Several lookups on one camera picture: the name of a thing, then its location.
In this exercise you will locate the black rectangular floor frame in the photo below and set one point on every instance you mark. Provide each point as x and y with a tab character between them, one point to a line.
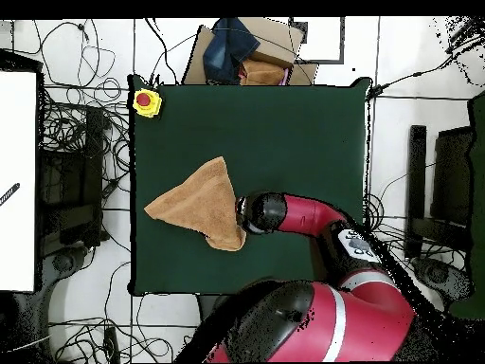
326	61

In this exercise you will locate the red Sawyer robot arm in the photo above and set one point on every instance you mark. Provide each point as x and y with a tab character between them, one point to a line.
360	322

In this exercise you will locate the black equipment rack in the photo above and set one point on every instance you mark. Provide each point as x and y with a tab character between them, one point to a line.
93	151

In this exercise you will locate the tan terry towel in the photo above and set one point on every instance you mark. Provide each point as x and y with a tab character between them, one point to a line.
204	204

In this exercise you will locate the long black floor bar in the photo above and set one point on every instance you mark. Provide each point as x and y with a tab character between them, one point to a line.
416	182

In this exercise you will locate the black panel stand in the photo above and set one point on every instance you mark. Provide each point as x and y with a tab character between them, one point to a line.
452	170

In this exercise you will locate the brown cardboard box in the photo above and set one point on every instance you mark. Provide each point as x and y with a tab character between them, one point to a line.
274	41

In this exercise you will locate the yellow emergency stop button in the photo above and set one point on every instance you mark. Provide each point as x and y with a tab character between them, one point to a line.
144	100

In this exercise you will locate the blue denim jeans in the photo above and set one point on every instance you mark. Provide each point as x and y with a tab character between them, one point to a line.
227	49

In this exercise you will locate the tan towel in box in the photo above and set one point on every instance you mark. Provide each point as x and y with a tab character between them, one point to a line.
261	74

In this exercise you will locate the green cloth on stand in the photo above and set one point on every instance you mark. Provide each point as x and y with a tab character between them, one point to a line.
478	189

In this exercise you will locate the grey stand base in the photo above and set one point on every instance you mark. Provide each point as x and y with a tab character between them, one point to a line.
447	278
62	262

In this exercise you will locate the dark green table cloth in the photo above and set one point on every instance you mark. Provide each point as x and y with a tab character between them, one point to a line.
284	132

